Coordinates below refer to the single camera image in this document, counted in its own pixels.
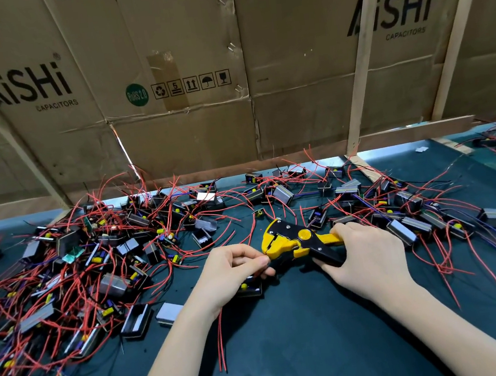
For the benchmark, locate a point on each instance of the person's right hand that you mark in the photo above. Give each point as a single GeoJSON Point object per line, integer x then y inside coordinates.
{"type": "Point", "coordinates": [370, 265]}

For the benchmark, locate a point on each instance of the person's left hand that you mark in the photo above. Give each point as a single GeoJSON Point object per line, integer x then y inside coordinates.
{"type": "Point", "coordinates": [223, 279]}

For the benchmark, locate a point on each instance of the person's right thumb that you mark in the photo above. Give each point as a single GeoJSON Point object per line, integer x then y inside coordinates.
{"type": "Point", "coordinates": [327, 267]}

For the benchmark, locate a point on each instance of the person's left thumb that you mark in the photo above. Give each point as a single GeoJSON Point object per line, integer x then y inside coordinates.
{"type": "Point", "coordinates": [265, 272]}

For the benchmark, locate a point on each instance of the person's left forearm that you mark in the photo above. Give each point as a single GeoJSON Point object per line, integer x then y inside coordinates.
{"type": "Point", "coordinates": [175, 366]}

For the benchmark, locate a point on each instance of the person's right forearm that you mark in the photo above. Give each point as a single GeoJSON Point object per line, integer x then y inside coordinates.
{"type": "Point", "coordinates": [455, 336]}

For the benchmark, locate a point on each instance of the small white paper scrap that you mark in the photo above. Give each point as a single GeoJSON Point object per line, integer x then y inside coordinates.
{"type": "Point", "coordinates": [422, 149]}

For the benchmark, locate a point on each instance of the long horizontal wooden strip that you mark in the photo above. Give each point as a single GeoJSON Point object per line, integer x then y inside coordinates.
{"type": "Point", "coordinates": [404, 135]}

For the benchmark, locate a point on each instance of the printed brown cardboard sheet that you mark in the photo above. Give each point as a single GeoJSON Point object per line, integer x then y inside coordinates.
{"type": "Point", "coordinates": [303, 52]}

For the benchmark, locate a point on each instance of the printed cardboard sheet with symbols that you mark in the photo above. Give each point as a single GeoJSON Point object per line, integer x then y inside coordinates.
{"type": "Point", "coordinates": [94, 78]}

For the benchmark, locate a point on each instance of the slanted wooden batten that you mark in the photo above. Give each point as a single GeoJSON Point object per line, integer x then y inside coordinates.
{"type": "Point", "coordinates": [11, 133]}

